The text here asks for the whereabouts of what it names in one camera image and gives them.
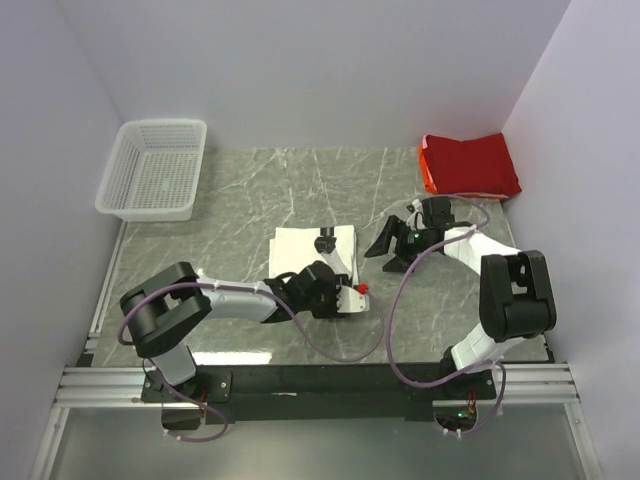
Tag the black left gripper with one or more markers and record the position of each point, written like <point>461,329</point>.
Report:
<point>332,310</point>

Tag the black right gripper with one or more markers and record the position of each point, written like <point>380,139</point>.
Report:
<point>394,227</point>

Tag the white t shirt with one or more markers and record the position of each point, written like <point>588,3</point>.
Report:
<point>292,249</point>

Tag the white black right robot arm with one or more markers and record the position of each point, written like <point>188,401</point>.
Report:
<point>516,301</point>

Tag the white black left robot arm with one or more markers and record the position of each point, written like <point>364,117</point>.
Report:
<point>161,312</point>

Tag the folded red t shirt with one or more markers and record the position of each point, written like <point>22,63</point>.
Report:
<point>483,164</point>

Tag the black base crossbar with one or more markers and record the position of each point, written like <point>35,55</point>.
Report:
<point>320,390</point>

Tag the white plastic basket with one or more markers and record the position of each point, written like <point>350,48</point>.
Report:
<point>153,171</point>

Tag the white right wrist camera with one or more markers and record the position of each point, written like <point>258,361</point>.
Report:
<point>416,215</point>

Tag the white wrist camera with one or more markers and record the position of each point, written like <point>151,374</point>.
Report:
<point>416,215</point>
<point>352,299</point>

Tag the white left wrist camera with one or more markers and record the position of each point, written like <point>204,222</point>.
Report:
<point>352,299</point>

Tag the aluminium rail frame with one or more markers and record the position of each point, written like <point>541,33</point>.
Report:
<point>532,426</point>

